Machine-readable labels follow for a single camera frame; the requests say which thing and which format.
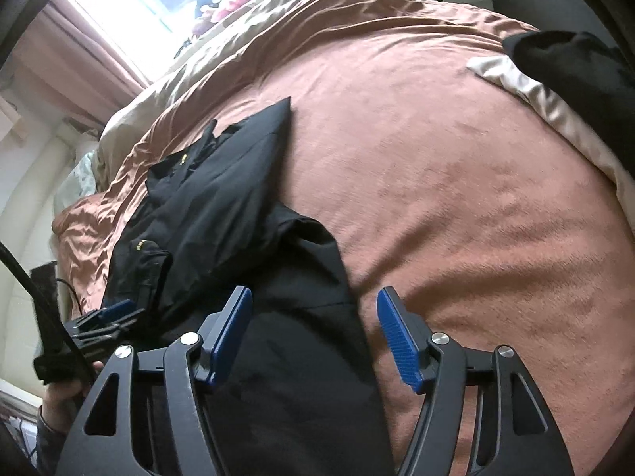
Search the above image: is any rust brown bed cover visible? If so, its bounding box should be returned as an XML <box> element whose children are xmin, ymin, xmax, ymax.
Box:
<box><xmin>53</xmin><ymin>0</ymin><xmax>634</xmax><ymax>475</ymax></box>

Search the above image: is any black work shirt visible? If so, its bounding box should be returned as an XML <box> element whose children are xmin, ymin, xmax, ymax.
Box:
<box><xmin>102</xmin><ymin>99</ymin><xmax>393</xmax><ymax>475</ymax></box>

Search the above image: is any light patterned pillow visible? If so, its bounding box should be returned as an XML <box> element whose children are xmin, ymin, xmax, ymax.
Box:
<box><xmin>53</xmin><ymin>150</ymin><xmax>97</xmax><ymax>216</ymax></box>

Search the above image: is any black cable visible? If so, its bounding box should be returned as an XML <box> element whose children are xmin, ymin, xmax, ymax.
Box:
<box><xmin>0</xmin><ymin>240</ymin><xmax>98</xmax><ymax>388</ymax></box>

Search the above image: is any beige duvet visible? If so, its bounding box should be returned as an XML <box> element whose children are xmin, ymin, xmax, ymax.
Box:
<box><xmin>92</xmin><ymin>0</ymin><xmax>300</xmax><ymax>191</ymax></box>

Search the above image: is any folded black garment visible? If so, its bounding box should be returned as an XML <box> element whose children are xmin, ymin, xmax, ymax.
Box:
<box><xmin>502</xmin><ymin>30</ymin><xmax>635</xmax><ymax>173</ymax></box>

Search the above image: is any pink left curtain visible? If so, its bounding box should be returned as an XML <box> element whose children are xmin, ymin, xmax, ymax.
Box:
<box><xmin>11</xmin><ymin>0</ymin><xmax>150</xmax><ymax>128</ymax></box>

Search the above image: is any person's left hand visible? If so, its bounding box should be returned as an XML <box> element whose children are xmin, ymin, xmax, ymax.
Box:
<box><xmin>40</xmin><ymin>379</ymin><xmax>92</xmax><ymax>435</ymax></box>

